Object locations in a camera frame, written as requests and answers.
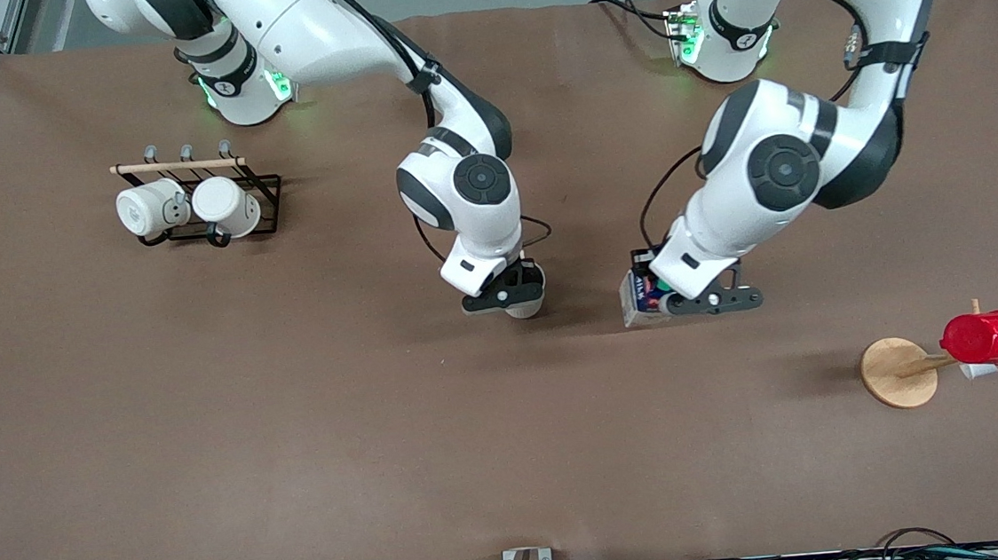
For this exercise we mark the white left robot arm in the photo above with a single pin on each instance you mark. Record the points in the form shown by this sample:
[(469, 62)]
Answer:
[(775, 171)]

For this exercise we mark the blue and white milk carton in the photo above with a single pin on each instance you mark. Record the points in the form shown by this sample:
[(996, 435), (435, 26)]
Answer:
[(639, 305)]

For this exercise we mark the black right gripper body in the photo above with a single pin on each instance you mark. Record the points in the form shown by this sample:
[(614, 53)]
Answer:
[(530, 272)]

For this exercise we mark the plain white mug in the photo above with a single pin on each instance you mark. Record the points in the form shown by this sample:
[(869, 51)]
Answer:
[(226, 205)]

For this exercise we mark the right base connector plate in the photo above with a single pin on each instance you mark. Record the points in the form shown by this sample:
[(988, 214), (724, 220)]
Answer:
[(281, 85)]

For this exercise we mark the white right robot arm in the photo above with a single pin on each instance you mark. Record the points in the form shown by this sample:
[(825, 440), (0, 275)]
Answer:
[(301, 28)]

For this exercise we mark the wooden mug tree stand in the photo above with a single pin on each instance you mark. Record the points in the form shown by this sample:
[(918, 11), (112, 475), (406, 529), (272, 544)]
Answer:
[(898, 371)]

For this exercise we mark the base connector plate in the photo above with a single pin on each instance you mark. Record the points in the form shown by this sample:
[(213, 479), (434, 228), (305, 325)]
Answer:
[(281, 85), (683, 34)]

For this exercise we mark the white mug with grey print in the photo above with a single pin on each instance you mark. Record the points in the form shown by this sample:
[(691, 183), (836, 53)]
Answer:
[(146, 210)]

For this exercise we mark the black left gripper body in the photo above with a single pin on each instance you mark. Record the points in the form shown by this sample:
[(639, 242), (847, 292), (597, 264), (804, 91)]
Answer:
[(643, 262)]

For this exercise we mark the red plastic cup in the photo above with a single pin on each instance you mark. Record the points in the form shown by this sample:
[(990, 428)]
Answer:
[(989, 339)]

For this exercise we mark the left base connector plate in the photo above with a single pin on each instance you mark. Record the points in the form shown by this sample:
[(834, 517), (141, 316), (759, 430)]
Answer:
[(683, 34)]

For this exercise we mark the small white cup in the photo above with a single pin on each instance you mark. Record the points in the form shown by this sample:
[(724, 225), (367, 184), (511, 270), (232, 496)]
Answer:
[(976, 371)]

